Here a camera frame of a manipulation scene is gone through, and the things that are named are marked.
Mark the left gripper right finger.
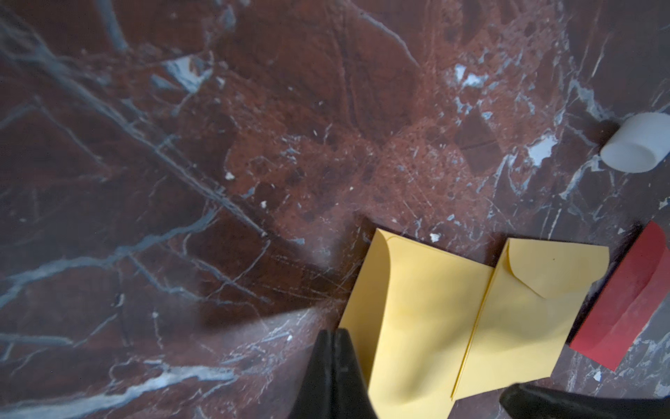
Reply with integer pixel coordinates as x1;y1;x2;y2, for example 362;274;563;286
336;329;377;419

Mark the red envelope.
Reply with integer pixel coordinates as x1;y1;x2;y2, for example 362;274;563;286
569;222;669;371

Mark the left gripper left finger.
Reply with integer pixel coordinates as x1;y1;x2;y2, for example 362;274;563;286
288;330;336;419

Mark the white glue stick cap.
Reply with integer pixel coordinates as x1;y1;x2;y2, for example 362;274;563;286
600;113;669;174

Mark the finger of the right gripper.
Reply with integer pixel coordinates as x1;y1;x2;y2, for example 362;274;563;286
499;384;669;419

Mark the yellow envelope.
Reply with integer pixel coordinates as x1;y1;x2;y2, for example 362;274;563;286
340;229;493;418
452;238;610;400

